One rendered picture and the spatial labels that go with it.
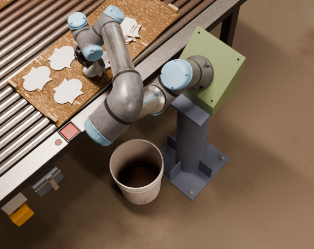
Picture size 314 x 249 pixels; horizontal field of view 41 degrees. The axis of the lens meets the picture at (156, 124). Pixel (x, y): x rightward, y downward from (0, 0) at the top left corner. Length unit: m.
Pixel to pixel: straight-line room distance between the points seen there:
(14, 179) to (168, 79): 0.75
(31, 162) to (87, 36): 0.58
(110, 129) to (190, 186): 1.40
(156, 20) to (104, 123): 0.91
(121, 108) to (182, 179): 1.45
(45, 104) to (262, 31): 1.97
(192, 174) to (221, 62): 1.07
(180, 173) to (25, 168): 1.17
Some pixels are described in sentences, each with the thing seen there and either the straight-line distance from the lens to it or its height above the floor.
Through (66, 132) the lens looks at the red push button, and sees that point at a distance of 1.82.
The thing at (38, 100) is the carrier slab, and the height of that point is 0.94.
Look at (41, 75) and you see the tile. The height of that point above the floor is 0.94.
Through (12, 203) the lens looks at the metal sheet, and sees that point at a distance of 1.91.
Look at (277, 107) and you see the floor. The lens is 2.99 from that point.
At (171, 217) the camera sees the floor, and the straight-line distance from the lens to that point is 2.60.
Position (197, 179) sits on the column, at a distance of 2.66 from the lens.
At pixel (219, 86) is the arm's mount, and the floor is 1.01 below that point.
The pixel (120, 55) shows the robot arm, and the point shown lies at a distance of 1.39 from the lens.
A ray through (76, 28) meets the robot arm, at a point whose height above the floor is 1.28.
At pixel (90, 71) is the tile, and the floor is 0.95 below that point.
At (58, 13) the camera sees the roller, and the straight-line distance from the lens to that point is 2.24.
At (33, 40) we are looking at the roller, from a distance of 2.16.
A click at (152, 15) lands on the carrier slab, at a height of 0.94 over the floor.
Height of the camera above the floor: 2.51
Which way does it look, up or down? 63 degrees down
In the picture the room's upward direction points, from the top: 3 degrees counter-clockwise
